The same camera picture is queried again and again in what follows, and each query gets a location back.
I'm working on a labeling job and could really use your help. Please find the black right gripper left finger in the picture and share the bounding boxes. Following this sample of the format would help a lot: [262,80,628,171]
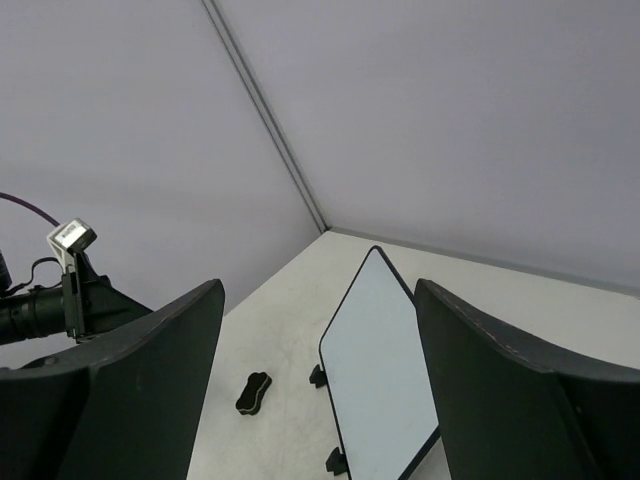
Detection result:
[1,280,224,479]

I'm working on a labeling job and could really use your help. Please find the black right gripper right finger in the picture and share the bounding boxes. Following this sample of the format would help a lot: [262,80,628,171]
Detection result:
[414,279,639,479]

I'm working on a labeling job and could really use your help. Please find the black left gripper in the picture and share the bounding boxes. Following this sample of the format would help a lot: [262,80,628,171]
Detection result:
[62,253,152,343]

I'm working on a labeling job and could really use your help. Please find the black felt whiteboard eraser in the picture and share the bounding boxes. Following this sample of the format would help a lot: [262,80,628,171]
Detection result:
[235,372,272,415]

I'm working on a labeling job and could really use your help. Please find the white whiteboard black frame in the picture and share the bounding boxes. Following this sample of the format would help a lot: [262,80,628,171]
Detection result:
[309,246,440,479]

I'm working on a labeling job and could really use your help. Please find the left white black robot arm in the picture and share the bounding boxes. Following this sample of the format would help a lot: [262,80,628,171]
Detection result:
[1,253,151,345]

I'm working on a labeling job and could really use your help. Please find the metal easel stand black feet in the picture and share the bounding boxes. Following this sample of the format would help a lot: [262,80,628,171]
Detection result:
[309,364,349,477]

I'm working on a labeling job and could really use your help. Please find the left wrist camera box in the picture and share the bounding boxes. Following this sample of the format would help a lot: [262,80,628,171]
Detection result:
[46,218,97,273]

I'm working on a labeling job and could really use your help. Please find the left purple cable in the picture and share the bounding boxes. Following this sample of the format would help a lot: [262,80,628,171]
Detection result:
[0,192,61,229]

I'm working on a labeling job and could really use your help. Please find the left aluminium frame post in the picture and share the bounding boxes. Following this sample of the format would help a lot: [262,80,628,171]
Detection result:
[202,0,332,234]

